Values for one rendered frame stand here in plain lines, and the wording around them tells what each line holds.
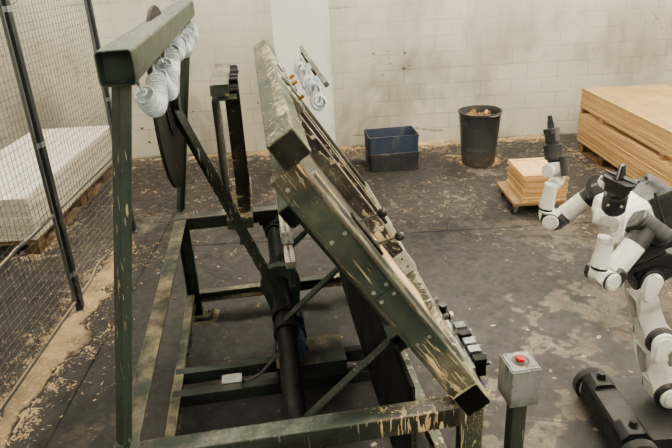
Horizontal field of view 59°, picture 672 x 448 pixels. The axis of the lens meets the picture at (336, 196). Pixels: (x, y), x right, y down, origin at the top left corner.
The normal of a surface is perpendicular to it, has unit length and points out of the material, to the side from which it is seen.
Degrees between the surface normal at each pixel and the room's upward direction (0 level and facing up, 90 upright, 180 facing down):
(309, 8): 90
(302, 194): 90
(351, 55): 90
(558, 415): 0
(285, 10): 90
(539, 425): 0
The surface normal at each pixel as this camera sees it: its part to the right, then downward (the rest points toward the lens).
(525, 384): 0.14, 0.36
